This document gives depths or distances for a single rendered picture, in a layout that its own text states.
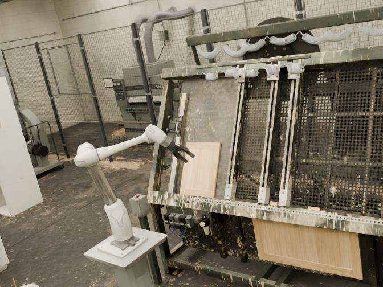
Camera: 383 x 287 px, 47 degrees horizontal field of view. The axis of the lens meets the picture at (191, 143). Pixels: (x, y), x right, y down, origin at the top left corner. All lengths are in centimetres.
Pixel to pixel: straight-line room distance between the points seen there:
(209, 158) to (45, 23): 963
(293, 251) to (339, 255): 39
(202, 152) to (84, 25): 883
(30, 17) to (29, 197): 645
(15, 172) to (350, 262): 519
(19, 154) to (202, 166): 397
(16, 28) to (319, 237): 1024
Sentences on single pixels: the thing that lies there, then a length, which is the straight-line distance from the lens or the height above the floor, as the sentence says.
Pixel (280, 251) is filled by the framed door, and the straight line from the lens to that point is 398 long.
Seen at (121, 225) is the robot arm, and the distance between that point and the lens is 358.
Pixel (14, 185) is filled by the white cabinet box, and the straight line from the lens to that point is 733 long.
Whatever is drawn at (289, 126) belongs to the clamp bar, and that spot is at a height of 145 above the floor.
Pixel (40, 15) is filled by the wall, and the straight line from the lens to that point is 1297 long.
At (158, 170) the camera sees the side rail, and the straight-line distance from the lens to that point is 429.
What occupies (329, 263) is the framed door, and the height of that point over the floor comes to 34.
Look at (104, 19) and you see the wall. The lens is 1178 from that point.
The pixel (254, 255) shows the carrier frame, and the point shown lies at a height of 25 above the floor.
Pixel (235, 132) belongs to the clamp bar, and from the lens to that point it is 379.
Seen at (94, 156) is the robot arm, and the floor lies 155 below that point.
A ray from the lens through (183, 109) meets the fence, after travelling 420.
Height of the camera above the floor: 243
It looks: 16 degrees down
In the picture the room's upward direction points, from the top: 11 degrees counter-clockwise
